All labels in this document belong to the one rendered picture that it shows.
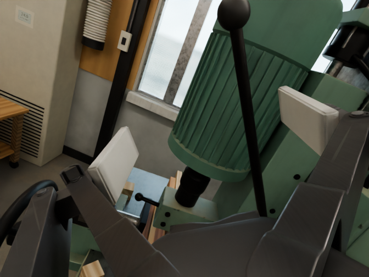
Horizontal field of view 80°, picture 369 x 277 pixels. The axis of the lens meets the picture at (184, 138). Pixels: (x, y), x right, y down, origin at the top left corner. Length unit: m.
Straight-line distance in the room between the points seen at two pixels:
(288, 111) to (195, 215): 0.37
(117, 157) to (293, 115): 0.13
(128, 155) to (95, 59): 1.85
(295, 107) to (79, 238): 0.52
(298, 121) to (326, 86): 0.23
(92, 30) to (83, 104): 0.66
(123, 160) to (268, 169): 0.30
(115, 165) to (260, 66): 0.25
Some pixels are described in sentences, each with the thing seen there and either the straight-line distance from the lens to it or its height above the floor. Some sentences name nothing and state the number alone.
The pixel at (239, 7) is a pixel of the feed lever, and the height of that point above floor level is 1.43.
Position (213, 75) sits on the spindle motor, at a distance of 0.36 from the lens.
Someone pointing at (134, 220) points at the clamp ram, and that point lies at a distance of 0.60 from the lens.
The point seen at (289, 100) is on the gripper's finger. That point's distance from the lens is 0.18.
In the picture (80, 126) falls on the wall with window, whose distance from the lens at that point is 2.25.
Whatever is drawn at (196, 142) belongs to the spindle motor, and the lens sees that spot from 0.37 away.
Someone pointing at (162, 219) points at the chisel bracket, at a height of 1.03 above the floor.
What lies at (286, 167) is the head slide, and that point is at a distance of 0.43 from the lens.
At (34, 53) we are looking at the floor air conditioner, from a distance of 1.95.
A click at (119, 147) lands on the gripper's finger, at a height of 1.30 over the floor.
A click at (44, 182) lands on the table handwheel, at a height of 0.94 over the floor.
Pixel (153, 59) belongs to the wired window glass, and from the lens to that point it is 1.93.
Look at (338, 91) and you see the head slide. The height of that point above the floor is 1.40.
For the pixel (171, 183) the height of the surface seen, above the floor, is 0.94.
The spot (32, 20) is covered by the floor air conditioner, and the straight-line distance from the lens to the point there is 1.94.
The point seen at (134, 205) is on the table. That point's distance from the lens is 0.72.
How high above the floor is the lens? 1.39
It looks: 23 degrees down
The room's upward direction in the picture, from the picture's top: 24 degrees clockwise
